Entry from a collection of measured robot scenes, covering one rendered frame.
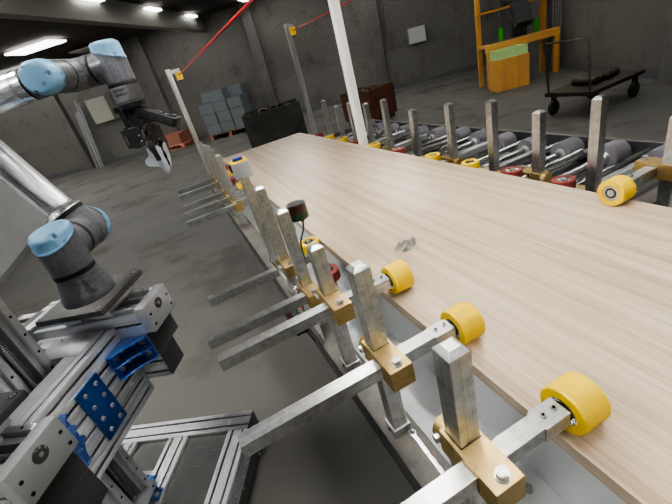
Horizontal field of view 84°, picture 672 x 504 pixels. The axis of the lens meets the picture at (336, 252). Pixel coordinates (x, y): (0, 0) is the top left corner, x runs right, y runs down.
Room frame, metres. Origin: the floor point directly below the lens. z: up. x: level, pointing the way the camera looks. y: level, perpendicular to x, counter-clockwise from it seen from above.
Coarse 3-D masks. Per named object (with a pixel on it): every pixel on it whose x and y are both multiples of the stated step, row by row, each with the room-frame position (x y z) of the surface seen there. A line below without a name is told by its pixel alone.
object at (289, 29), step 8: (288, 24) 3.83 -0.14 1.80; (288, 32) 3.82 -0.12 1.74; (288, 40) 3.83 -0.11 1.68; (296, 56) 3.83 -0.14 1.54; (296, 64) 3.82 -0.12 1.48; (296, 72) 3.85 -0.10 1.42; (304, 88) 3.82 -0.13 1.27; (304, 96) 3.82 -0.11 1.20; (312, 120) 3.82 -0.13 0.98; (312, 128) 3.83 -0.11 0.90
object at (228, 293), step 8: (264, 272) 1.24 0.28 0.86; (272, 272) 1.23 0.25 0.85; (248, 280) 1.22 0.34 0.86; (256, 280) 1.21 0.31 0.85; (264, 280) 1.22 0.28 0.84; (232, 288) 1.19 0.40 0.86; (240, 288) 1.19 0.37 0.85; (248, 288) 1.20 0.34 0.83; (208, 296) 1.18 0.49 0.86; (216, 296) 1.16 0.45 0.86; (224, 296) 1.17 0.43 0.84; (232, 296) 1.18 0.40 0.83; (216, 304) 1.16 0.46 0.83
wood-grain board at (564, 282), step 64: (320, 192) 1.84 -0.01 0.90; (384, 192) 1.59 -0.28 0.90; (448, 192) 1.39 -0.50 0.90; (512, 192) 1.23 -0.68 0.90; (576, 192) 1.10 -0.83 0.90; (384, 256) 1.04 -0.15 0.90; (448, 256) 0.93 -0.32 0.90; (512, 256) 0.85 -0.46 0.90; (576, 256) 0.77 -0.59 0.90; (640, 256) 0.70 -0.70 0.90; (512, 320) 0.61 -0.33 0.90; (576, 320) 0.56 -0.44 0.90; (640, 320) 0.52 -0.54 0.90; (512, 384) 0.46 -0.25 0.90; (640, 384) 0.39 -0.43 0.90; (576, 448) 0.32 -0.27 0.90; (640, 448) 0.30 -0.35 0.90
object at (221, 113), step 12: (240, 84) 12.87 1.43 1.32; (204, 96) 13.04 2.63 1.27; (216, 96) 12.49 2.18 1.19; (228, 96) 12.80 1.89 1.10; (240, 96) 12.44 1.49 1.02; (204, 108) 12.58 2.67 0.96; (216, 108) 12.52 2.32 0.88; (228, 108) 12.47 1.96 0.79; (240, 108) 12.39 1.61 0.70; (204, 120) 12.61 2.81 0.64; (216, 120) 12.54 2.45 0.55; (228, 120) 12.48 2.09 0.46; (240, 120) 12.41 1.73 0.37; (216, 132) 12.57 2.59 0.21; (228, 132) 12.49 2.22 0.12
